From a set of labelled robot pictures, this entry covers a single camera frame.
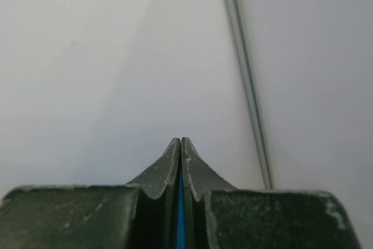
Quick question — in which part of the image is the blue t shirt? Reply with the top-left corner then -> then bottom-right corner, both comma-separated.
175,165 -> 187,249

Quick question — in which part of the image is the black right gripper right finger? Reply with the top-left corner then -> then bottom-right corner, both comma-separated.
181,138 -> 361,248

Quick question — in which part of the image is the right aluminium frame post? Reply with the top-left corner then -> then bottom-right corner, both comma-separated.
224,0 -> 275,190

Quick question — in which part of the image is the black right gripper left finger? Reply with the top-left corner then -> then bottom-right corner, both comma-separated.
1,138 -> 181,248

